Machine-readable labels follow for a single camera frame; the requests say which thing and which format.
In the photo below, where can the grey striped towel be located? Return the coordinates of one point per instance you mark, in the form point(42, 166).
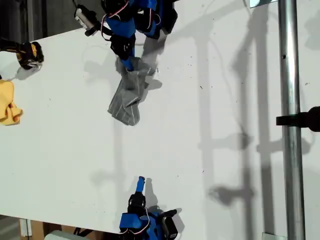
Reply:
point(125, 107)

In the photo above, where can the white plastic object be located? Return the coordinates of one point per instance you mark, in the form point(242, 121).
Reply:
point(60, 236)

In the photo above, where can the brown cardboard box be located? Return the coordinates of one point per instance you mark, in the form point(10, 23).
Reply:
point(37, 230)

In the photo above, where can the white table leg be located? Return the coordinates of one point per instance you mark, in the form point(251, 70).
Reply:
point(25, 227)

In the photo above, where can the yellow cloth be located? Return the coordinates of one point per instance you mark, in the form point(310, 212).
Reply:
point(7, 105)

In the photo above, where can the black clamp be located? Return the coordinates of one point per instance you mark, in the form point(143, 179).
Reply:
point(305, 118)

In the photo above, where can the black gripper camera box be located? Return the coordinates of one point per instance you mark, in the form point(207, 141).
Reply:
point(170, 226)
point(85, 16)

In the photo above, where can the steel post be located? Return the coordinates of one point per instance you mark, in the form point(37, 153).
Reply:
point(290, 75)

